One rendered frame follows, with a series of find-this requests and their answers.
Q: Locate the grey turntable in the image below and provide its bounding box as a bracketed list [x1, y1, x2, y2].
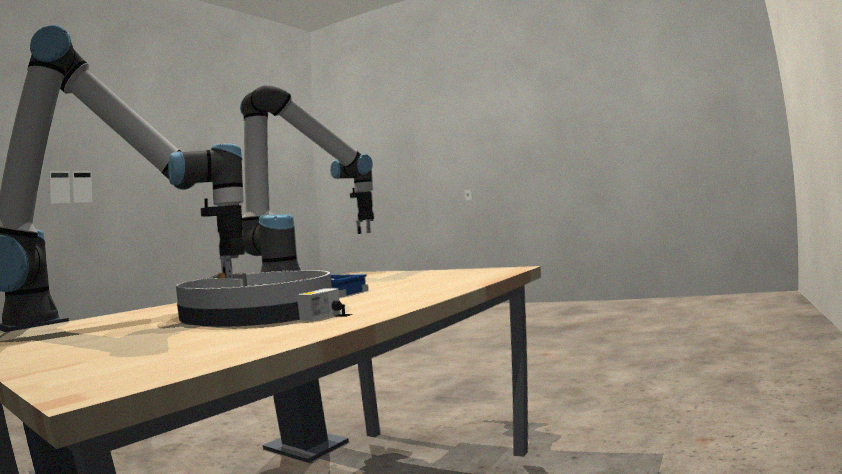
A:
[175, 269, 332, 328]

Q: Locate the blue crate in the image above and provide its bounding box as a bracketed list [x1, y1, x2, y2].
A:
[330, 273, 370, 297]

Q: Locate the white control box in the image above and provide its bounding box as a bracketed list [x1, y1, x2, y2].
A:
[297, 287, 348, 323]

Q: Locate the wooden table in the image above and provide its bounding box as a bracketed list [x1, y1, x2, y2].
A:
[0, 264, 542, 474]

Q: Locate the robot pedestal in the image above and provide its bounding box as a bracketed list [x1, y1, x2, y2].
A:
[263, 380, 350, 462]
[0, 318, 71, 333]

